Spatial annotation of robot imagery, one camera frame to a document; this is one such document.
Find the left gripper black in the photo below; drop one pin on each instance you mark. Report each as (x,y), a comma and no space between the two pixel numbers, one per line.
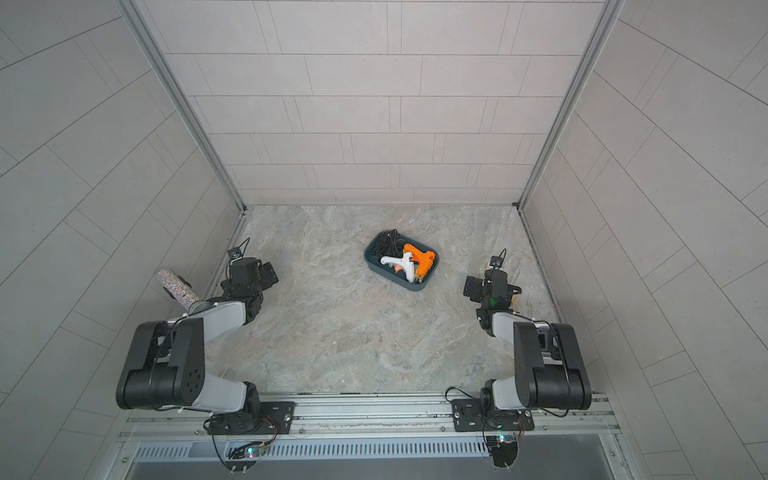
(263,275)

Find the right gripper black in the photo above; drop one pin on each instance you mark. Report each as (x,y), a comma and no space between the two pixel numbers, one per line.
(476,294)

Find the orange hot glue gun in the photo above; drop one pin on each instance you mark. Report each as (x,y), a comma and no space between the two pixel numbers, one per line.
(424,261)

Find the white hot glue gun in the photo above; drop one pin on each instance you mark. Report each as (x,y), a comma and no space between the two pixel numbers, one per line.
(404,264)

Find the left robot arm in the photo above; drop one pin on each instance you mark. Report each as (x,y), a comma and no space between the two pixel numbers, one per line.
(165,364)

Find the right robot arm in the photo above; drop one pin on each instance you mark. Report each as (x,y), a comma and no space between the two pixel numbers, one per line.
(549,371)

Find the teal plastic storage box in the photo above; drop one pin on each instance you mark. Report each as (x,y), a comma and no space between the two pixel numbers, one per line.
(391,243)

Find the left circuit board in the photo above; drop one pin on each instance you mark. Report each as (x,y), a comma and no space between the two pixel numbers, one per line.
(242,458)

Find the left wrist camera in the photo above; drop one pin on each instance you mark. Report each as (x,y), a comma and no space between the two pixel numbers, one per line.
(234,254)

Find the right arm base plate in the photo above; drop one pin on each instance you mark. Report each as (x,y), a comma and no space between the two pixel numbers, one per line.
(470,415)

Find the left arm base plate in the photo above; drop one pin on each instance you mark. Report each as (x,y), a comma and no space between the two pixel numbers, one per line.
(274,418)

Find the aluminium mounting rail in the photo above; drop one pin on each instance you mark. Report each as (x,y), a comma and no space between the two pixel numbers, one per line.
(336,416)

